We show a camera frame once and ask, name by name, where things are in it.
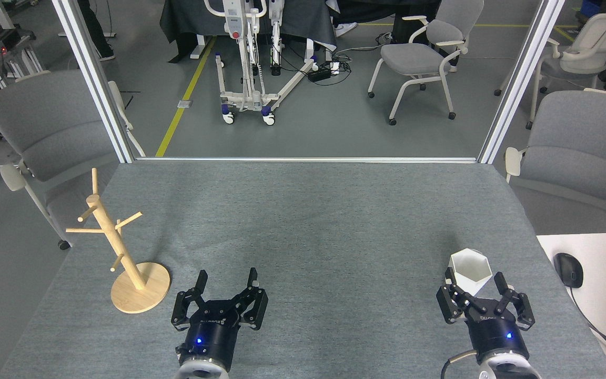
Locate grey chair with beige frame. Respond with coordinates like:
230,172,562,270
504,88,606,232
0,69,146,251

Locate white hexagonal cup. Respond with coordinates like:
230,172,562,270
450,248,493,296

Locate wooden cup rack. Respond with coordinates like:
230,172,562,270
66,168,171,314

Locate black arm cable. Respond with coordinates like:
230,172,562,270
441,350,480,379

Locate black mouse cable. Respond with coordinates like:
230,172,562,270
569,287,606,365

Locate white mesh-back chair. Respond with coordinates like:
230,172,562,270
494,12,606,130

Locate metal equipment rack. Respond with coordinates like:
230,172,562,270
0,0,46,140

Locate grey chair with white armrests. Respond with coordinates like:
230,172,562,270
367,0,485,126

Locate dark table cloth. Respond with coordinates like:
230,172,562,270
159,0,338,64

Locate black computer mouse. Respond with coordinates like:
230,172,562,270
553,253,584,288

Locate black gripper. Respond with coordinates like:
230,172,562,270
171,267,268,369
436,267,536,364

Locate white stand on wheels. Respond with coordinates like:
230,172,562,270
204,0,320,126

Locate silver frame post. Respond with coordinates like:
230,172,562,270
52,0,146,164
478,0,567,164

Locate silver table edge rail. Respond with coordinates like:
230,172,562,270
135,156,480,164

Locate person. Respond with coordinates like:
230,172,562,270
77,0,116,61

